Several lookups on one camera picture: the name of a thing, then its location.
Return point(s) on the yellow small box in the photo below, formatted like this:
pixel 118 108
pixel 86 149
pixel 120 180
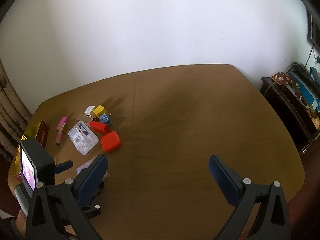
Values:
pixel 100 110

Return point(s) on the blue patterned small tin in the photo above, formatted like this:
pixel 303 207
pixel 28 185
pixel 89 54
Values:
pixel 104 119

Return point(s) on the person's left forearm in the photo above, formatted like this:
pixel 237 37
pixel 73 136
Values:
pixel 21 221

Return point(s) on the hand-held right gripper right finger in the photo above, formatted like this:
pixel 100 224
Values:
pixel 225 180

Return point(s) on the red rectangular box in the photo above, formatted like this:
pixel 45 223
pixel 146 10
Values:
pixel 98 127

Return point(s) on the black wall television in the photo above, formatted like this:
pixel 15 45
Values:
pixel 313 30

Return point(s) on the dark wooden cabinet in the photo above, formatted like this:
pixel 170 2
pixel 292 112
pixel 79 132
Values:
pixel 285 105

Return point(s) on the red tin box gold inside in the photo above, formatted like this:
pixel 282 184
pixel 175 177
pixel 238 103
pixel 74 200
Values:
pixel 42 135

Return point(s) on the white box black chevrons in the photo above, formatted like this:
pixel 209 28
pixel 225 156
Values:
pixel 90 110

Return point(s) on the red square case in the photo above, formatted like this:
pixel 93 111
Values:
pixel 111 142

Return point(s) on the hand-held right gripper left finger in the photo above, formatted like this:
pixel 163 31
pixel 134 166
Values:
pixel 92 180

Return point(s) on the beige leaf print curtain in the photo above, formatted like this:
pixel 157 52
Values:
pixel 10 110

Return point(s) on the pink lipstick tube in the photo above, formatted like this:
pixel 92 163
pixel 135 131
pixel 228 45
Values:
pixel 58 138

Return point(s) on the pink rectangular box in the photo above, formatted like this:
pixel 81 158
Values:
pixel 62 123

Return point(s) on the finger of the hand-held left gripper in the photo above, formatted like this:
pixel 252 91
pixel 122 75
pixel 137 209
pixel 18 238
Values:
pixel 63 166
pixel 93 208

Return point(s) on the clear box pink contents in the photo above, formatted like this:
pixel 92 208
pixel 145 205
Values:
pixel 85 167

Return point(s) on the brown floral cloth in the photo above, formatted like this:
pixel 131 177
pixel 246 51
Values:
pixel 281 77

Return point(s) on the silver rectangular box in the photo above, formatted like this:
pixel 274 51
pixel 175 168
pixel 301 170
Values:
pixel 82 118

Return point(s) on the clear plastic box blue label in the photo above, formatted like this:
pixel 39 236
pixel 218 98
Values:
pixel 81 135

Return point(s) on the blue cardboard box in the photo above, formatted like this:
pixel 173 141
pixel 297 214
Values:
pixel 308 92

